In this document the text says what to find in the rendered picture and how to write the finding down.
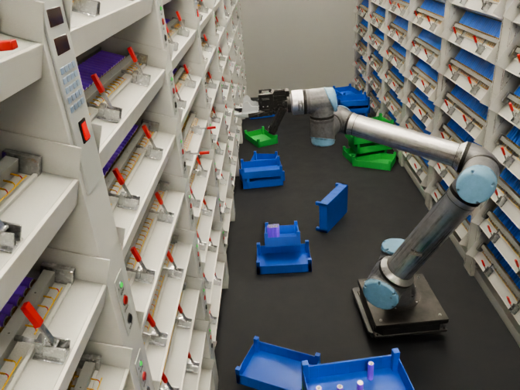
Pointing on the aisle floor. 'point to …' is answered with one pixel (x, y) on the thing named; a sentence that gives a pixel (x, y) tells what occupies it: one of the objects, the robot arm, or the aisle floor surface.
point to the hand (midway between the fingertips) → (237, 113)
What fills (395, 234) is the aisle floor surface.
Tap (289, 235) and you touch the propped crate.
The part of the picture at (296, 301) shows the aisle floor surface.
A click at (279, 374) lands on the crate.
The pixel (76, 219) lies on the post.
